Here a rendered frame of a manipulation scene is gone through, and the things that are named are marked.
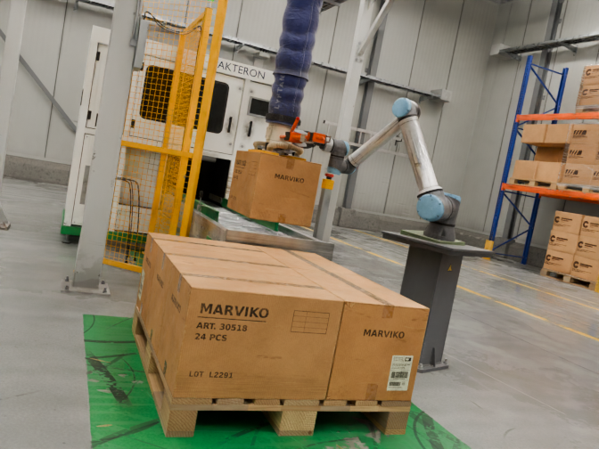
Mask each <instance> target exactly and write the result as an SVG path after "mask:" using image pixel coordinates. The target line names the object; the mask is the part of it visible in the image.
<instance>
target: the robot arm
mask: <svg viewBox="0 0 599 449"><path fill-rule="evenodd" d="M392 113H393V114H394V116H395V117H396V118H395V119H394V120H393V121H392V122H390V123H389V124H388V125H387V126H386V127H385V128H383V129H382V130H381V131H380V132H379V133H378V134H376V135H375V136H374V137H372V138H371V139H370V140H369V141H367V142H366V143H365V144H364V145H362V146H361V147H360V148H359V149H357V150H356V151H355V152H353V153H352V154H351V155H350V156H348V157H347V158H345V159H344V157H345V156H347V155H348V153H349V143H348V142H345V141H343V140H338V139H333V138H331V142H330V143H326V144H321V143H292V144H293V145H295V146H298V147H301V148H304V149H309V148H311V147H312V148H314V147H316V146H319V148H320V149H321V150H322V151H327V152H330V153H331V155H330V159H329V163H328V167H327V172H328V173H331V174H335V175H338V176H340V175H341V174H346V175H349V174H352V173H354V172H355V170H356V167H358V166H359V165H360V164H361V163H362V162H364V161H365V160H366V159H368V158H369V157H370V156H371V155H373V154H374V153H375V152H377V151H378V150H379V149H380V148H381V147H382V146H383V145H385V144H386V143H387V142H389V141H390V140H391V139H392V138H394V137H395V136H396V135H398V134H399V133H400V132H402V135H403V138H404V141H405V144H406V149H407V153H408V156H409V159H410V162H411V165H412V169H413V171H414V177H415V180H416V183H417V186H418V190H419V192H418V194H417V199H418V201H417V204H416V210H417V213H418V215H419V216H420V217H421V218H422V219H424V220H427V221H430V222H429V224H428V225H427V227H426V228H425V230H424V231H423V235H425V236H427V237H430V238H433V239H437V240H441V241H455V222H456V219H457V215H458V211H459V207H460V204H461V197H460V196H457V195H454V194H450V193H446V192H443V189H442V188H441V187H439V186H438V183H437V180H436V177H435V174H434V171H433V168H432V164H431V160H430V156H429V153H428V151H427V147H426V144H425V141H424V138H423V133H422V129H421V127H420V124H419V120H418V119H419V117H420V115H421V108H420V105H419V104H418V103H417V102H414V101H411V100H409V99H407V98H399V99H397V100H396V101H395V102H394V104H393V106H392Z"/></svg>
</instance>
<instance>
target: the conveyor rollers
mask: <svg viewBox="0 0 599 449"><path fill-rule="evenodd" d="M210 207H212V206H210ZM212 208H214V209H215V210H217V211H219V216H218V221H217V222H218V223H219V224H221V225H223V226H224V227H226V228H227V229H234V230H240V231H246V232H254V233H265V234H273V235H279V236H285V237H291V236H287V234H283V233H280V232H279V231H278V232H275V231H273V230H271V229H269V228H267V227H265V226H264V225H261V224H258V223H256V222H254V221H252V220H250V219H249V218H246V217H244V216H241V215H239V214H237V213H235V212H233V211H231V210H229V209H227V208H219V207H212Z"/></svg>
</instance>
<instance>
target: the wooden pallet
mask: <svg viewBox="0 0 599 449"><path fill-rule="evenodd" d="M132 332H133V335H134V338H135V343H136V345H137V349H138V352H139V355H140V357H141V360H142V364H143V367H144V371H145V374H146V377H147V380H148V383H149V386H150V389H151V392H152V397H153V400H154V403H155V405H156V409H157V412H158V415H159V417H160V422H161V426H162V428H163V431H164V434H165V437H193V434H194V429H195V423H196V418H197V413H198V411H262V412H263V414H264V415H265V417H266V418H267V420H268V421H269V423H270V424H271V426H272V427H273V429H274V430H275V432H276V433H277V435H278V436H313V433H314V427H315V423H316V414H317V412H361V413H362V414H364V416H365V417H366V418H367V419H368V420H370V421H371V422H372V423H373V424H374V425H375V426H376V427H377V428H378V429H379V430H380V431H381V432H382V433H383V434H384V435H405V433H406V424H407V420H408V415H409V412H410V407H411V403H412V402H411V401H355V400H326V399H325V400H297V399H239V398H181V397H173V396H172V395H171V392H170V390H169V387H168V383H167V382H166V379H165V376H164V374H163V371H162V369H161V367H160V363H159V360H158V358H157V356H156V354H155V351H154V349H153V346H152V343H151V340H150V338H149V335H148V333H147V330H146V328H145V326H144V322H143V319H142V317H141V315H140V312H139V310H138V307H137V305H136V304H135V313H134V319H133V325H132Z"/></svg>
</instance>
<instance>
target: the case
mask: <svg viewBox="0 0 599 449"><path fill-rule="evenodd" d="M321 168H322V164H318V163H314V162H309V161H305V160H300V159H292V158H286V157H282V156H277V155H273V154H268V153H264V152H256V151H237V152H236V157H235V163H234V172H233V177H232V182H231V187H230V192H229V198H228V202H227V207H228V208H230V209H232V210H234V211H236V212H238V213H240V214H242V215H244V216H246V217H248V218H251V219H258V220H263V221H269V222H276V223H281V224H288V225H298V226H305V227H310V226H311V220H312V216H313V211H314V206H315V201H316V193H317V187H318V183H319V178H320V173H321Z"/></svg>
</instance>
